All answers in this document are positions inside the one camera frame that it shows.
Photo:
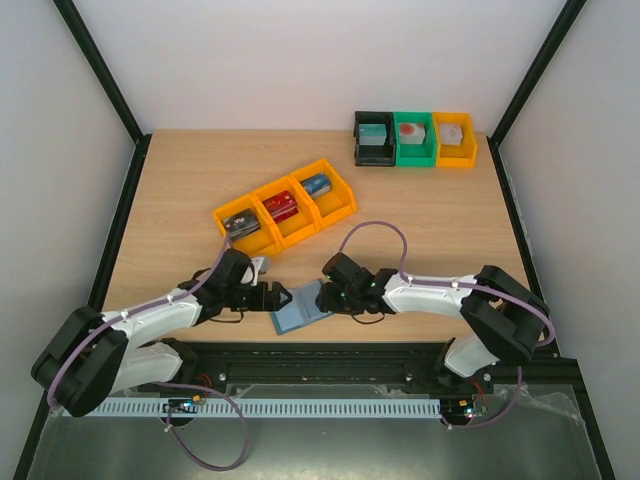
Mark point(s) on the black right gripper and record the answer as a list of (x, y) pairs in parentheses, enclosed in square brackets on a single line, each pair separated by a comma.
[(329, 296)]

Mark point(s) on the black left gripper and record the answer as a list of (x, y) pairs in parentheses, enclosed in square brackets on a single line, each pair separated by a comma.
[(273, 305)]

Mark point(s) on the blue card holder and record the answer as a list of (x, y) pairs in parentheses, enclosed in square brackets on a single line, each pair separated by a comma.
[(302, 311)]

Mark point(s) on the blue credit card stack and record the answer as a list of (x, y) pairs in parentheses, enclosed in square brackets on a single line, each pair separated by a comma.
[(317, 185)]

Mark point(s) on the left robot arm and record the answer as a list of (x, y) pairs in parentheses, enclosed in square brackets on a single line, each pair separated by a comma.
[(97, 354)]

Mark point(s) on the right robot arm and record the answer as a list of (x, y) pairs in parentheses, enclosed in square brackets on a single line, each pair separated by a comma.
[(505, 318)]

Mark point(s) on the black credit card stack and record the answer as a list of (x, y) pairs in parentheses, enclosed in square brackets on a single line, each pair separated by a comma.
[(241, 225)]

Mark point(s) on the red credit card stack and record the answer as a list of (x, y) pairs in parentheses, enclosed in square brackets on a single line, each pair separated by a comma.
[(281, 206)]

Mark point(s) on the yellow bin with red cards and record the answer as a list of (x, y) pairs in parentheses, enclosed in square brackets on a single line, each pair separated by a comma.
[(299, 227)]

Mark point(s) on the yellow bin with blue cards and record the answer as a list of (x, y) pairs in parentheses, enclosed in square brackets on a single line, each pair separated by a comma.
[(337, 203)]

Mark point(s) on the teal card deck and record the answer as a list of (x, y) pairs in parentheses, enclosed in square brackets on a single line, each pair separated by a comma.
[(372, 134)]

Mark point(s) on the grey card deck in green bin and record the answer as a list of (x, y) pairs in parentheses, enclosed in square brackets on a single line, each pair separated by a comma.
[(411, 133)]

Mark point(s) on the black storage bin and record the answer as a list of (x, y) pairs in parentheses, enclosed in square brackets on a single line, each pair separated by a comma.
[(375, 156)]

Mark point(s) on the green storage bin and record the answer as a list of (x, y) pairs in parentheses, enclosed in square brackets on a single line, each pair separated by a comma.
[(423, 155)]

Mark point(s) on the orange storage bin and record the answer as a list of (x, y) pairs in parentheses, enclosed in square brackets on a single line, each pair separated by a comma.
[(463, 156)]

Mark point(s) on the grey deck in orange bin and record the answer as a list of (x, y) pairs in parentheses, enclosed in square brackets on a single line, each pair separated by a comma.
[(451, 134)]

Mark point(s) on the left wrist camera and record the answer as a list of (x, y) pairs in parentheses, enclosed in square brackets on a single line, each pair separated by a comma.
[(259, 265)]

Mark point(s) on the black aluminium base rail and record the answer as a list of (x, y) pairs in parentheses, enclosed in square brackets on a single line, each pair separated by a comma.
[(412, 367)]

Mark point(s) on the light blue cable duct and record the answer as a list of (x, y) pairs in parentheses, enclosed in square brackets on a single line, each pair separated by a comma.
[(260, 408)]

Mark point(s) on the black frame post left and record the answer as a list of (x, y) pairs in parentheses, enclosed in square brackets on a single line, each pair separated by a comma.
[(80, 32)]

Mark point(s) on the black frame post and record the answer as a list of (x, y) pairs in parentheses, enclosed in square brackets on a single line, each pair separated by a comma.
[(545, 54), (80, 32)]

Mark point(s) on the black frame post right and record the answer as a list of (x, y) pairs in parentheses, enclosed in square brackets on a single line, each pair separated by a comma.
[(545, 54)]

